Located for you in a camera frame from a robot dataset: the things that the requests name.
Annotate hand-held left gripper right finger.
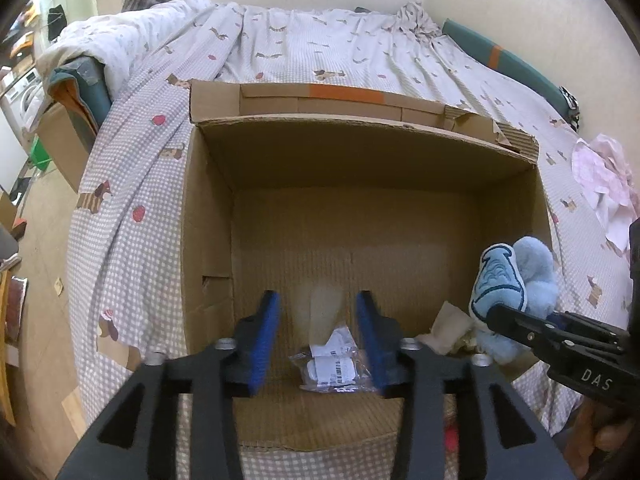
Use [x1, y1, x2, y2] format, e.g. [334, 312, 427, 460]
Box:
[355, 290, 578, 480]

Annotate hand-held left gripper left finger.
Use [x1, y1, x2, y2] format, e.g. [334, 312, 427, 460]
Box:
[55, 290, 281, 480]

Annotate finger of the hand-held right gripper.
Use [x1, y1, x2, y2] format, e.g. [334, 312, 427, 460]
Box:
[546, 311, 630, 344]
[486, 304, 577, 367]

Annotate clear plastic bag with parts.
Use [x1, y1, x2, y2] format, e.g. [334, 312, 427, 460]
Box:
[289, 325, 376, 393]

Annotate blue and white plush toy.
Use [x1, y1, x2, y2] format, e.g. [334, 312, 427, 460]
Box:
[467, 235, 560, 365]

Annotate tan paper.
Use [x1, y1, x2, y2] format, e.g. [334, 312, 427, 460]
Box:
[417, 301, 473, 356]

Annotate cardboard box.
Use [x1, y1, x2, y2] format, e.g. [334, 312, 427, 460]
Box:
[181, 79, 553, 453]

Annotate person's right hand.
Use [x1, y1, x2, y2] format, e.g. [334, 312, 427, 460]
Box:
[571, 399, 640, 480]

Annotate pink clothes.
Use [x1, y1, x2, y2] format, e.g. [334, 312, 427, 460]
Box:
[571, 134, 640, 256]

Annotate checkered dog print bed sheet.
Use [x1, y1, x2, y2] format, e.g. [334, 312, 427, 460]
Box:
[65, 0, 640, 480]

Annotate black and white patterned cloth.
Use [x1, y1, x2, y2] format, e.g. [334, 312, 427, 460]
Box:
[557, 87, 581, 131]

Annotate yellow wooden chair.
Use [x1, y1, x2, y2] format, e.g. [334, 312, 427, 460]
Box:
[0, 255, 28, 428]

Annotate teal pillow with orange stripe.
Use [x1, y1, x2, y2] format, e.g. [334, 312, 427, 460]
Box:
[441, 19, 571, 111]

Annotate green dustpan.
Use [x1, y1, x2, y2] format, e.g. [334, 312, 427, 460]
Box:
[29, 135, 54, 174]

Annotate teal and orange blanket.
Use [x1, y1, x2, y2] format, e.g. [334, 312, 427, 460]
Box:
[47, 55, 114, 134]

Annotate folded white printed quilt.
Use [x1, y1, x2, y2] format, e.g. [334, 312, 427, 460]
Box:
[37, 0, 217, 97]

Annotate white washing machine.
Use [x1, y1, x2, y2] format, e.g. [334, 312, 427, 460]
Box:
[0, 67, 46, 131]

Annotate black hanging garment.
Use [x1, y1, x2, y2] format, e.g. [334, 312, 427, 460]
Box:
[47, 5, 69, 41]

